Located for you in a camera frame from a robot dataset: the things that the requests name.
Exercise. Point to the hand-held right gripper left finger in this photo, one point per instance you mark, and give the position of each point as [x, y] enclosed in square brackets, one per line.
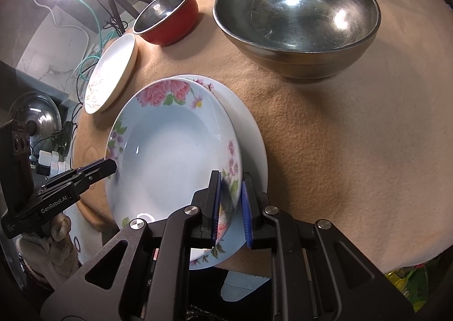
[216, 209]

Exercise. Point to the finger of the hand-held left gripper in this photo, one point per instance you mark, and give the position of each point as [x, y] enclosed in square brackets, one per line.
[101, 170]

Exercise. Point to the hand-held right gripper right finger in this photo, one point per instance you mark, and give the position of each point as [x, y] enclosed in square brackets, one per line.
[246, 216]

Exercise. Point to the pink floral plate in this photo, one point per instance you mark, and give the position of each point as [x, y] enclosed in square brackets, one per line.
[170, 158]

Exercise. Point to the plain white plate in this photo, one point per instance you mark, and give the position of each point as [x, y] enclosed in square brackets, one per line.
[247, 130]

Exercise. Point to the cream plate with twig print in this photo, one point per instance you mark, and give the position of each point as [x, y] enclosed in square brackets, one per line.
[109, 77]

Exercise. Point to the red bowl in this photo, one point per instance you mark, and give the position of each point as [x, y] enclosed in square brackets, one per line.
[173, 20]

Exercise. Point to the person's left hand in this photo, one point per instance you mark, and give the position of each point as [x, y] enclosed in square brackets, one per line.
[53, 253]

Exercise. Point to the black adapter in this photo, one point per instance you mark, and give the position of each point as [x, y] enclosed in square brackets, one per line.
[42, 170]

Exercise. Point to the white charger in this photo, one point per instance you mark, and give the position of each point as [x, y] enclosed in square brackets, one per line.
[45, 157]

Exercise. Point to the white power strip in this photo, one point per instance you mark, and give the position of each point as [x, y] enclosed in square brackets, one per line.
[58, 165]

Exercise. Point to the dark green holder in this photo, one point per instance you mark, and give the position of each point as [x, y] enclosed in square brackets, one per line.
[65, 137]

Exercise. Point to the glass pot lid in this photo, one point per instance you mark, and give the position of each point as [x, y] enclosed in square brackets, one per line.
[39, 115]

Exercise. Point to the tan cloth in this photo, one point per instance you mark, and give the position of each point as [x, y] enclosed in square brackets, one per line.
[336, 137]

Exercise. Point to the yellow green package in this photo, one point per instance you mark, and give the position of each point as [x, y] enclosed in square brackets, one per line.
[403, 276]

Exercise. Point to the large steel bowl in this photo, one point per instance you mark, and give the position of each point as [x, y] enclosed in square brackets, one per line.
[297, 13]

